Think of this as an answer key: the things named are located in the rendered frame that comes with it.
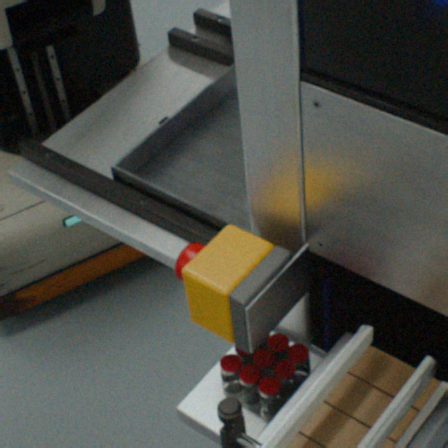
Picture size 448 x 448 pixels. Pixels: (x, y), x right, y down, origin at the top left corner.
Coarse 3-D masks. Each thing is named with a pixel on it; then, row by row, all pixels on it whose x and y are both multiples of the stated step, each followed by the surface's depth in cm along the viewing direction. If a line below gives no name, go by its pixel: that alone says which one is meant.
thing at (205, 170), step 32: (224, 96) 128; (160, 128) 119; (192, 128) 124; (224, 128) 123; (128, 160) 116; (160, 160) 120; (192, 160) 119; (224, 160) 119; (160, 192) 111; (192, 192) 115; (224, 192) 115; (224, 224) 107
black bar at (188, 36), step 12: (168, 36) 137; (180, 36) 135; (192, 36) 135; (180, 48) 137; (192, 48) 135; (204, 48) 133; (216, 48) 132; (228, 48) 132; (216, 60) 133; (228, 60) 132
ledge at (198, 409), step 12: (312, 360) 96; (216, 372) 97; (204, 384) 96; (216, 384) 95; (192, 396) 95; (204, 396) 95; (216, 396) 94; (180, 408) 94; (192, 408) 94; (204, 408) 94; (216, 408) 94; (180, 420) 95; (192, 420) 93; (204, 420) 93; (216, 420) 93; (252, 420) 92; (204, 432) 93; (216, 432) 92; (252, 432) 91
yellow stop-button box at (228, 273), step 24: (216, 240) 88; (240, 240) 88; (192, 264) 86; (216, 264) 86; (240, 264) 86; (264, 264) 86; (192, 288) 87; (216, 288) 84; (240, 288) 84; (192, 312) 89; (216, 312) 87; (240, 312) 84; (240, 336) 86
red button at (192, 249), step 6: (186, 246) 90; (192, 246) 90; (198, 246) 90; (204, 246) 90; (180, 252) 90; (186, 252) 90; (192, 252) 90; (198, 252) 89; (180, 258) 90; (186, 258) 89; (192, 258) 89; (180, 264) 90; (186, 264) 89; (180, 270) 90; (180, 276) 90
